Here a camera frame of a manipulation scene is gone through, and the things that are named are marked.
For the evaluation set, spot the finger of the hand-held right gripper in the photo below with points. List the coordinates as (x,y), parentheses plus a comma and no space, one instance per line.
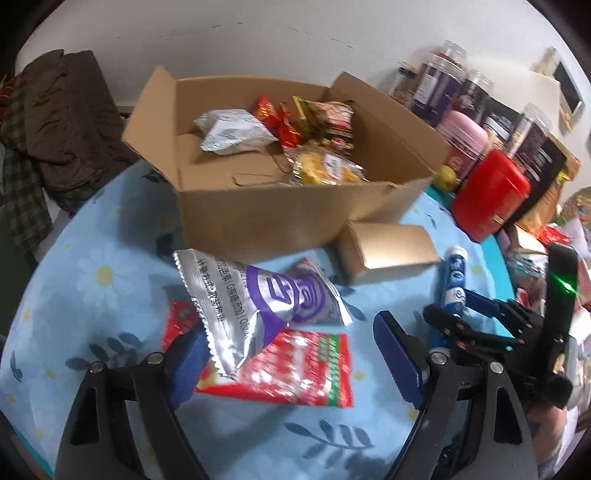
(480,302)
(461,334)

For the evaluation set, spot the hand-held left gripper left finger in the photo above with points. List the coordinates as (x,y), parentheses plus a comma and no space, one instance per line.
(189,364)

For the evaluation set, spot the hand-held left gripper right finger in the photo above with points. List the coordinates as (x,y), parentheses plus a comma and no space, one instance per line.
(401,364)

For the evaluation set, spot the blue tablet tube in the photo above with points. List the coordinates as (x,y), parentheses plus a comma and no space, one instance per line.
(452,281)

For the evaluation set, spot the purple silver snack packet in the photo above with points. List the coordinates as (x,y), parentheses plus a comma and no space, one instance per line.
(263,304)

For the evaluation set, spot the small tan cardboard box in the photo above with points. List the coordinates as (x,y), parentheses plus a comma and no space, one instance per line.
(392,251)

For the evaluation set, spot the red green snack packet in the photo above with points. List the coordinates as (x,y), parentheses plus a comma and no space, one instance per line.
(300,369)

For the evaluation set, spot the brown red snack packet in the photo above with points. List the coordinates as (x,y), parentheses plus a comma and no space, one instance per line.
(334,120)

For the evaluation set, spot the red yellow snack packet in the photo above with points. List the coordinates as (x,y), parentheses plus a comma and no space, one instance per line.
(264,110)
(288,131)

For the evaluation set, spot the clear packet of yellow snacks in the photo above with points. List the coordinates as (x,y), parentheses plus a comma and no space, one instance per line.
(323,168)

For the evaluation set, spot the person's right hand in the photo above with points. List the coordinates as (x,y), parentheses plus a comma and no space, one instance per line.
(549,429)

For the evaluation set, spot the red snack bag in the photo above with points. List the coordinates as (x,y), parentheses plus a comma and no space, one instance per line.
(554,235)

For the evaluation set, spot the red plastic container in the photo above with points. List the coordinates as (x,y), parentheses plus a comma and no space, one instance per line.
(489,198)

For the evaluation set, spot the blue floral tablecloth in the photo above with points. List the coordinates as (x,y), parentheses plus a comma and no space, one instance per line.
(277,434)

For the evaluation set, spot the yellow green fruit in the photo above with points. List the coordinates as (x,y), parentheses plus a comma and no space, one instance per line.
(443,179)

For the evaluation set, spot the pink bottle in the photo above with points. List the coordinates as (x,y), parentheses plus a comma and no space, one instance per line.
(461,134)

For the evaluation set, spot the dark jar with clear lid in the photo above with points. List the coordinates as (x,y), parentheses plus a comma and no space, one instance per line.
(475,92)
(531,134)

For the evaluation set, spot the white foam board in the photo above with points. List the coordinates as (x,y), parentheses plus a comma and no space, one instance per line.
(531,87)

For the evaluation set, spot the purple jar with white lid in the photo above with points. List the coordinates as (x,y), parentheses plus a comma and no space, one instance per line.
(436,83)

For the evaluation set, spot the wooden framed mirror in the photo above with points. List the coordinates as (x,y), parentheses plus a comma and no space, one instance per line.
(565,83)

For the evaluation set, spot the green plaid cloth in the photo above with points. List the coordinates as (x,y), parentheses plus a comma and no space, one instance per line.
(18,184)

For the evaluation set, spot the brown jacket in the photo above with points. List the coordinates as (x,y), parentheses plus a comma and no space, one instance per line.
(69,120)

